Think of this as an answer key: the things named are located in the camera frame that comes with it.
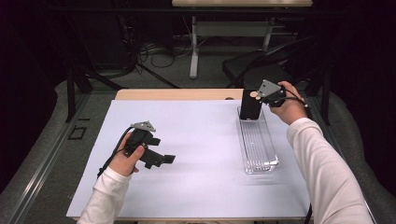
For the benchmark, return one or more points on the person's left hand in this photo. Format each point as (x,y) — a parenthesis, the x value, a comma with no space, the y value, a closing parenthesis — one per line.
(124,163)

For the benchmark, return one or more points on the black metal stand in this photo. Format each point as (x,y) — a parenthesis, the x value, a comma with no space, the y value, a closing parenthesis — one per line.
(71,93)

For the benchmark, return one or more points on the clear plastic box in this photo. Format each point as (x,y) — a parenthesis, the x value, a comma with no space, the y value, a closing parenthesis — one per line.
(258,146)

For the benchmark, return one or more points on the person's right hand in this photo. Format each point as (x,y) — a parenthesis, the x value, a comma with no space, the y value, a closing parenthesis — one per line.
(291,109)

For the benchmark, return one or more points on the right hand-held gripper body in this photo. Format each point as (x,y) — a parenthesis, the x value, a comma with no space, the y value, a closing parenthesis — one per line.
(272,93)

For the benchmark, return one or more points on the white table with metal legs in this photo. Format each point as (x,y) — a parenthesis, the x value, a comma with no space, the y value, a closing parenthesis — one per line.
(230,29)

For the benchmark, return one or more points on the black chair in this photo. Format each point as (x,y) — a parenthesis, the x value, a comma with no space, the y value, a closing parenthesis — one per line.
(249,67)

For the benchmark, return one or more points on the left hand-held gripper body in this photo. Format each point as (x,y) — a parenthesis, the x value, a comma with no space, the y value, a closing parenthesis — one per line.
(140,138)

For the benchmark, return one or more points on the black tape square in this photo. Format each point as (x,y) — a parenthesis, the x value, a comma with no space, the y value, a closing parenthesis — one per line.
(77,132)

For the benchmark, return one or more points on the black phone case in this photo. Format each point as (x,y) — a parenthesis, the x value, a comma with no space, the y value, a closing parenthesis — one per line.
(249,107)

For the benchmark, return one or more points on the white table mat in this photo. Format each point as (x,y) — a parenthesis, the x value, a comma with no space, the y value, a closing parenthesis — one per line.
(199,140)

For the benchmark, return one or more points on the grey metal floor rail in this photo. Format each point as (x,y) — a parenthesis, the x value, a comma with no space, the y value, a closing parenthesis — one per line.
(43,161)

